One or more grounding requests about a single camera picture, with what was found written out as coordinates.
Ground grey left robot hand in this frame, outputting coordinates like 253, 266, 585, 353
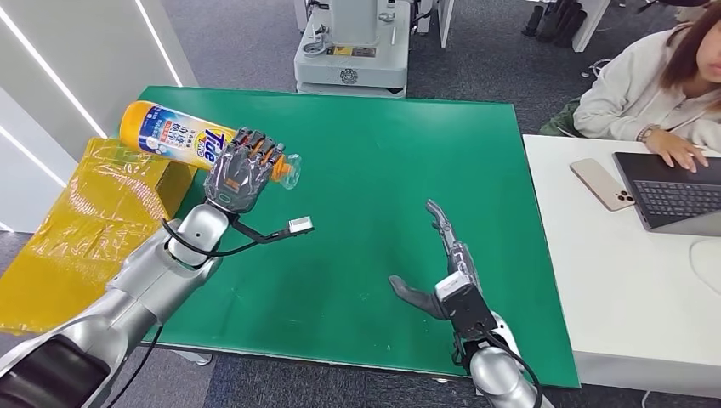
203, 127, 288, 215

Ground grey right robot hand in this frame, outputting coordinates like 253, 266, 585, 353
389, 199, 483, 321

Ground white desk side panel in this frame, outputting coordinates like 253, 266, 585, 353
572, 0, 612, 54

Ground yellow-wrapped cardboard box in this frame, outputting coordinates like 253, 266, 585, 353
0, 138, 198, 336

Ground white narrow furniture leg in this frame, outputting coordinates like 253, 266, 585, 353
436, 0, 457, 49

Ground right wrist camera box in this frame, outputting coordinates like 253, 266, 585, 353
434, 271, 500, 339

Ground white round object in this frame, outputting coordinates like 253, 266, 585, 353
689, 239, 721, 297

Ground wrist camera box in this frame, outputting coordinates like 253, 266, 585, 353
231, 216, 315, 244
434, 271, 500, 339

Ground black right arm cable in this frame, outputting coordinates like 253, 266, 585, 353
451, 325, 543, 408

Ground orange detergent bottle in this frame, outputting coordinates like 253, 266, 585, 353
119, 101, 303, 190

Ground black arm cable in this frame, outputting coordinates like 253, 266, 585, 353
451, 325, 543, 408
105, 217, 277, 408

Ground person's hand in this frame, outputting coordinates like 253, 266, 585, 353
645, 129, 711, 174

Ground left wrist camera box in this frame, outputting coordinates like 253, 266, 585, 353
231, 216, 315, 244

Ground green table mat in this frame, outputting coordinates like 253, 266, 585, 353
138, 85, 582, 389

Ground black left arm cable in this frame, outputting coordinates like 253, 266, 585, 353
105, 217, 277, 408

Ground dark grey laptop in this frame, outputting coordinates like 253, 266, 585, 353
612, 151, 721, 238

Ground white desk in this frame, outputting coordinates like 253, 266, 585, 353
522, 133, 721, 401

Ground black boots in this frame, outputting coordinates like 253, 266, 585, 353
520, 0, 590, 51

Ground beige smartphone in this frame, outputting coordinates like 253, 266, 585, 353
570, 158, 636, 213

